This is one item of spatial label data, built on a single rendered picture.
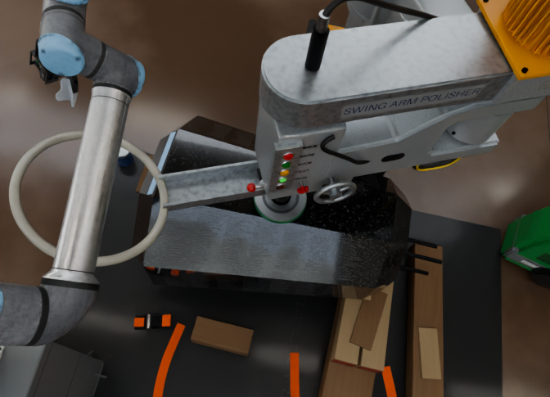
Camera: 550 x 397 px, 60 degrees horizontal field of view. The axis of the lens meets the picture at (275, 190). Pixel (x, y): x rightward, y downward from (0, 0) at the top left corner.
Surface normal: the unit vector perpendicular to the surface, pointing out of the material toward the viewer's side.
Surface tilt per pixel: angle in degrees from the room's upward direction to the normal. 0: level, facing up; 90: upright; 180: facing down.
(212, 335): 0
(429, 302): 0
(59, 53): 84
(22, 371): 0
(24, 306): 45
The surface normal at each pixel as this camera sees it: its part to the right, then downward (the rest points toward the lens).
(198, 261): -0.06, 0.33
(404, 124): -0.55, -0.21
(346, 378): 0.09, -0.42
